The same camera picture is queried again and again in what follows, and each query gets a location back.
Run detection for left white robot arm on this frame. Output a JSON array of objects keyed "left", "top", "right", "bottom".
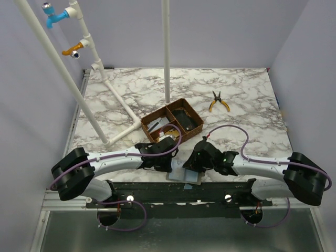
[{"left": 50, "top": 136, "right": 178, "bottom": 202}]

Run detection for gold faucet tap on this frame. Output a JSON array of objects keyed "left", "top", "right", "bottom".
[{"left": 61, "top": 43, "right": 83, "bottom": 59}]

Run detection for aluminium frame rail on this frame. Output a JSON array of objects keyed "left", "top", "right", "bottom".
[{"left": 31, "top": 191, "right": 329, "bottom": 251}]

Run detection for woven brown divided basket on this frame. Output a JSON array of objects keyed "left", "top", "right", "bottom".
[{"left": 141, "top": 98, "right": 204, "bottom": 142}]

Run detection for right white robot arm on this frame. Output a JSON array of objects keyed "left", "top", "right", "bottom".
[{"left": 183, "top": 139, "right": 327, "bottom": 206}]

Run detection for white PVC pipe frame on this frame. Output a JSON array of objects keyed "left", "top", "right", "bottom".
[{"left": 65, "top": 1, "right": 141, "bottom": 147}]

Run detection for white diagonal pole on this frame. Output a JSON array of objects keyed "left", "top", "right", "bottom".
[{"left": 14, "top": 1, "right": 110, "bottom": 147}]

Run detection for gold card with stripe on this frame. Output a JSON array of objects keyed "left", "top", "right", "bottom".
[{"left": 165, "top": 129, "right": 180, "bottom": 140}]

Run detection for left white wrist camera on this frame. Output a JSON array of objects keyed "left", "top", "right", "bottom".
[{"left": 157, "top": 131, "right": 170, "bottom": 142}]

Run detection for grey card holder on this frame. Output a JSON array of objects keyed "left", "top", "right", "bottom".
[{"left": 166, "top": 160, "right": 202, "bottom": 185}]

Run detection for white vertical pole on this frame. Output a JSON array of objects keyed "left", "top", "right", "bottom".
[{"left": 161, "top": 0, "right": 170, "bottom": 104}]

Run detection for yellow handled pliers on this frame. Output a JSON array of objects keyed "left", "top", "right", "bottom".
[{"left": 208, "top": 91, "right": 230, "bottom": 112}]

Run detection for blue faucet tap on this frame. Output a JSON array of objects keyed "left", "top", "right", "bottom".
[{"left": 41, "top": 2, "right": 70, "bottom": 29}]

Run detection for silver VIP card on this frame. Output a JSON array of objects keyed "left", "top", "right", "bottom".
[{"left": 147, "top": 117, "right": 170, "bottom": 133}]

